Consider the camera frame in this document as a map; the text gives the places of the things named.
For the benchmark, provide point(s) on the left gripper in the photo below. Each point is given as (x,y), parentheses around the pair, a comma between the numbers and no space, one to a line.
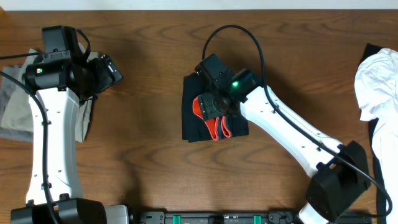
(106,80)

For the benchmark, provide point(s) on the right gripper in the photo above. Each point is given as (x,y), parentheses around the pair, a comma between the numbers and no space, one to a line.
(208,107)

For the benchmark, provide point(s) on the black leggings with red waistband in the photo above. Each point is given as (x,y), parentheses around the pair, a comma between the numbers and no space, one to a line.
(195,128)

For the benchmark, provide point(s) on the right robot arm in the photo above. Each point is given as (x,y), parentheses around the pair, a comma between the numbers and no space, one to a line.
(339,173)

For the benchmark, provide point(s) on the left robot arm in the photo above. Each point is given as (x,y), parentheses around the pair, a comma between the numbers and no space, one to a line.
(56,86)

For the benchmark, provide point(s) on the folded grey garment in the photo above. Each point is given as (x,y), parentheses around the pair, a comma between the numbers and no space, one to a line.
(16,116)

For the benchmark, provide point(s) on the white crumpled garment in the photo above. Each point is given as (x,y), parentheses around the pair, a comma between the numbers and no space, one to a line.
(375,86)

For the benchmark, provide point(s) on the black garment under white one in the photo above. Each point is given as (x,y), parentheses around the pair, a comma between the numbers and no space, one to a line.
(381,203)

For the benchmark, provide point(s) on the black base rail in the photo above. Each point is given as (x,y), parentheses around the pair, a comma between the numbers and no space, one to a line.
(217,217)

